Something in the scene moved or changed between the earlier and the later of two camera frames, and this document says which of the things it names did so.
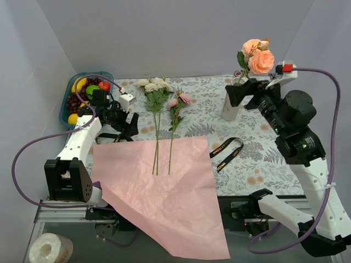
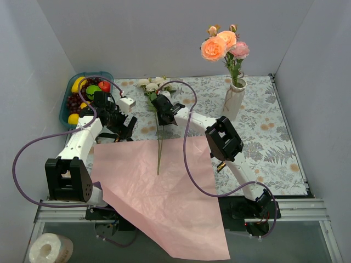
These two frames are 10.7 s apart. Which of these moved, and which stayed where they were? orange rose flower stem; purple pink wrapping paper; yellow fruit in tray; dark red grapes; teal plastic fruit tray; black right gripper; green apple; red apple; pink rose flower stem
Moved: orange rose flower stem; black right gripper; pink rose flower stem
Stayed: yellow fruit in tray; green apple; purple pink wrapping paper; dark red grapes; red apple; teal plastic fruit tray
